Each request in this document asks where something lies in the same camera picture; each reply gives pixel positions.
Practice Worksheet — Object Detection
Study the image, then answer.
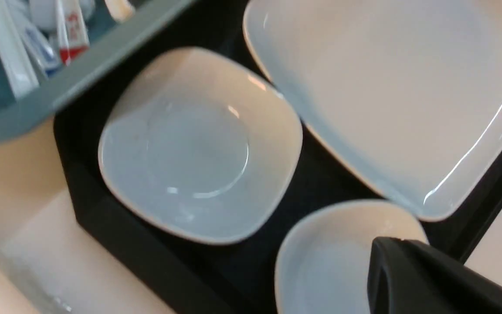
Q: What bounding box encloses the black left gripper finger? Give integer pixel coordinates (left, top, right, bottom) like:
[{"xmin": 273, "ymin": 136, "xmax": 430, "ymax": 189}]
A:
[{"xmin": 367, "ymin": 237, "xmax": 502, "ymax": 314}]

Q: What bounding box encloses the white bowl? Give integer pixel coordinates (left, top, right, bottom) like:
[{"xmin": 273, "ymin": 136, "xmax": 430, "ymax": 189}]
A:
[
  {"xmin": 274, "ymin": 199, "xmax": 428, "ymax": 314},
  {"xmin": 98, "ymin": 47, "xmax": 303, "ymax": 245}
]

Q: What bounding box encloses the large white rice plate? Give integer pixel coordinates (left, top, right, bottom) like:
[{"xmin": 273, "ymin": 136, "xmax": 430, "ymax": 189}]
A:
[{"xmin": 243, "ymin": 0, "xmax": 502, "ymax": 222}]

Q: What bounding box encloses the black serving tray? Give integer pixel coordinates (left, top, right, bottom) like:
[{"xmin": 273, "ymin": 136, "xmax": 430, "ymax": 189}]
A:
[{"xmin": 53, "ymin": 0, "xmax": 502, "ymax": 314}]

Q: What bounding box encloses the large white plastic tub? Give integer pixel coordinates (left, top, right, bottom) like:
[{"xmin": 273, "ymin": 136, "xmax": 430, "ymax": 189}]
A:
[{"xmin": 0, "ymin": 189, "xmax": 173, "ymax": 314}]

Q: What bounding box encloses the teal plastic bin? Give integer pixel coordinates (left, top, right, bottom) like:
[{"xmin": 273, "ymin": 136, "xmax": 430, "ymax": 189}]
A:
[{"xmin": 0, "ymin": 0, "xmax": 194, "ymax": 142}]

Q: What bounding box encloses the pile of white spoons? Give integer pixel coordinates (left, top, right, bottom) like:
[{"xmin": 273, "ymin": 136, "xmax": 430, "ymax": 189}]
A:
[{"xmin": 0, "ymin": 0, "xmax": 136, "ymax": 99}]

